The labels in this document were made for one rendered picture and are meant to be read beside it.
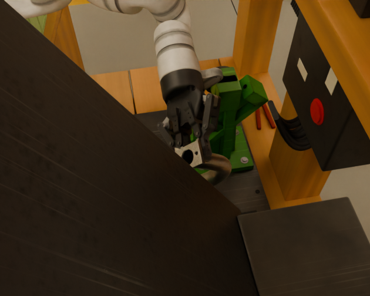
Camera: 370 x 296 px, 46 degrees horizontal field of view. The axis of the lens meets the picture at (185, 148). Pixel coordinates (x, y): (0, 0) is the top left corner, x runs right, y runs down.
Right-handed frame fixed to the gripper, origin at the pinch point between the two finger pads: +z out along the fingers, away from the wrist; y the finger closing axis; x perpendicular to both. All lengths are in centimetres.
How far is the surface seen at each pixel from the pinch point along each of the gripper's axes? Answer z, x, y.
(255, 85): -18.5, 23.2, 1.5
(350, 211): 14.3, 11.9, 17.6
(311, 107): 2.5, -3.4, 22.7
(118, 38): -139, 106, -127
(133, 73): -45, 29, -40
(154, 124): -24.1, 25.5, -32.4
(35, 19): -76, 13, -67
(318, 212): 13.6, 8.5, 14.1
